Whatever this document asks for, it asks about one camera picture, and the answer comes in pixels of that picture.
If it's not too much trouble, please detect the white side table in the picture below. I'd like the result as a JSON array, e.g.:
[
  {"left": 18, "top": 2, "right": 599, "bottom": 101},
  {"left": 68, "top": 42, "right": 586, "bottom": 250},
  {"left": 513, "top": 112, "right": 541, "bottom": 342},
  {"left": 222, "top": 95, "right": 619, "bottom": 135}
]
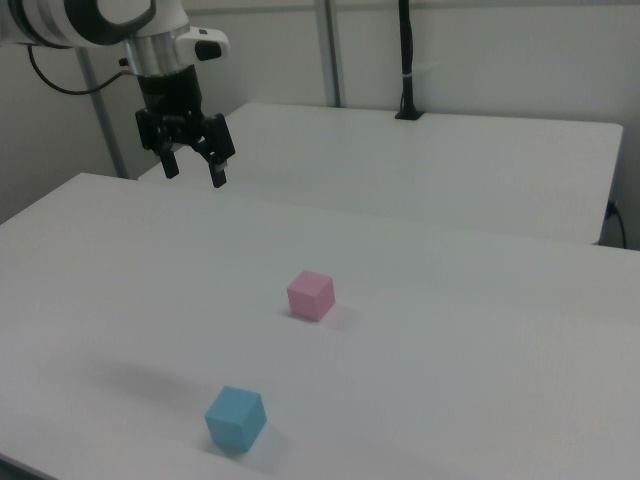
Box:
[{"left": 137, "top": 102, "right": 624, "bottom": 247}]

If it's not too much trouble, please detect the black camera stand pole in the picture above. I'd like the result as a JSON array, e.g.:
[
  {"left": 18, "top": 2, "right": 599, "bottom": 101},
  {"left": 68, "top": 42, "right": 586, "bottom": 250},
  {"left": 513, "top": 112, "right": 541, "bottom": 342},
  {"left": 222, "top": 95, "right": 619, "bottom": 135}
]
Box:
[{"left": 394, "top": 0, "right": 425, "bottom": 121}]

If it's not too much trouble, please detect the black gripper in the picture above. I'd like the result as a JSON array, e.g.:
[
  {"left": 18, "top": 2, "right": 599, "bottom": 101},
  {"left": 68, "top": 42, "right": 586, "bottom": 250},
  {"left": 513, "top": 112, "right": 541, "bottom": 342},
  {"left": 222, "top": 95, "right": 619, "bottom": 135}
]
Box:
[{"left": 134, "top": 65, "right": 237, "bottom": 190}]

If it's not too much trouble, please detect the pink cube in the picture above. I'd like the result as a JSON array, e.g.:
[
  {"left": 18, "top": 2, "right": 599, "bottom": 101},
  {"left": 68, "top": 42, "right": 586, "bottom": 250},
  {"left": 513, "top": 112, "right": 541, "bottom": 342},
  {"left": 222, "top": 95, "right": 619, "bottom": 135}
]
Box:
[{"left": 286, "top": 269, "right": 336, "bottom": 322}]

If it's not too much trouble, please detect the blue cube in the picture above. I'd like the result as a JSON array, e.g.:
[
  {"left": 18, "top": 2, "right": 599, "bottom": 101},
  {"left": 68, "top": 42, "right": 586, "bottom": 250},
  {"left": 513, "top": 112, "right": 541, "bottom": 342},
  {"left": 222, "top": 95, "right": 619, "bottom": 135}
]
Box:
[{"left": 204, "top": 384, "right": 268, "bottom": 455}]

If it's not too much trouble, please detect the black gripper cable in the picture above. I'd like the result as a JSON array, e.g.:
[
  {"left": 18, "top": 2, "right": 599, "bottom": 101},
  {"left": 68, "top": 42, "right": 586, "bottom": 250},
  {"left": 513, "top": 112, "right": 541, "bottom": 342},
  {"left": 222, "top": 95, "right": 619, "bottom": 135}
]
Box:
[{"left": 27, "top": 43, "right": 139, "bottom": 96}]

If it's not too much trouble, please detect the grey metal frame post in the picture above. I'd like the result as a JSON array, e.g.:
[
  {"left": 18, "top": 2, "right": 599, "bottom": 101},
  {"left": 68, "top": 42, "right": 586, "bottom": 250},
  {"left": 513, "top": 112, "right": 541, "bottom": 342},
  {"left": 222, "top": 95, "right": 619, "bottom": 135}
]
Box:
[
  {"left": 74, "top": 48, "right": 129, "bottom": 180},
  {"left": 318, "top": 0, "right": 347, "bottom": 108}
]

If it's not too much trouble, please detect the black wall power cable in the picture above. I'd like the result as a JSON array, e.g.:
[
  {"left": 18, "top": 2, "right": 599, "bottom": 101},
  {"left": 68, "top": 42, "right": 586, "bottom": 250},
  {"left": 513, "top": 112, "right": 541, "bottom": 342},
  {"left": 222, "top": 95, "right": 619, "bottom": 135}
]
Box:
[{"left": 606, "top": 199, "right": 628, "bottom": 249}]

